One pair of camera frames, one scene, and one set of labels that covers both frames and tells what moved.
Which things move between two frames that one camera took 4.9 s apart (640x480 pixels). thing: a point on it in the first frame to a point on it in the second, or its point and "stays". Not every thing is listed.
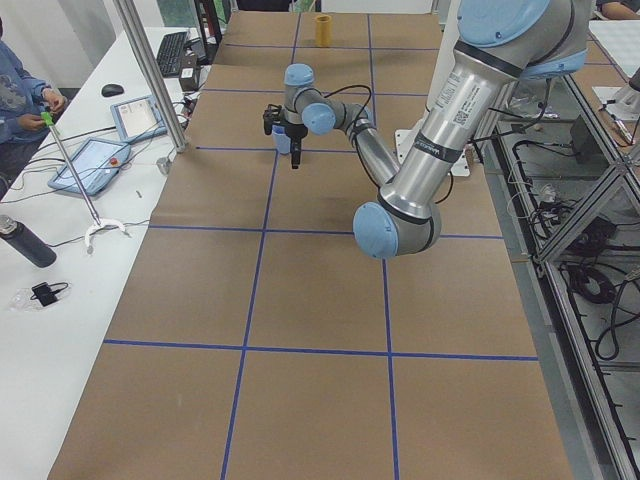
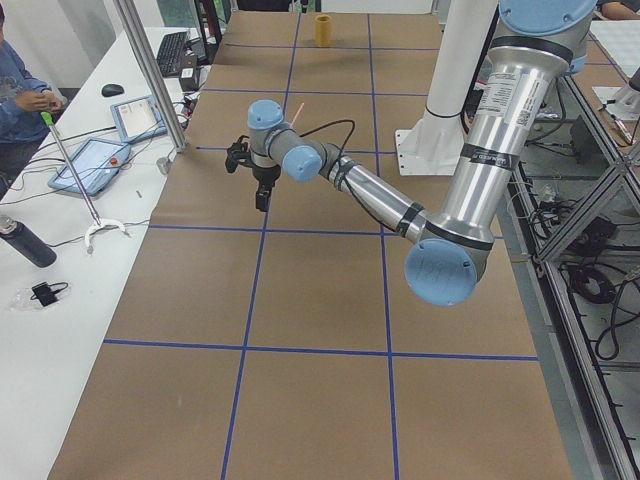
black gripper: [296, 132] to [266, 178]
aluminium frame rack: [564, 178] stays
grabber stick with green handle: [48, 120] stays
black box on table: [187, 78] stays
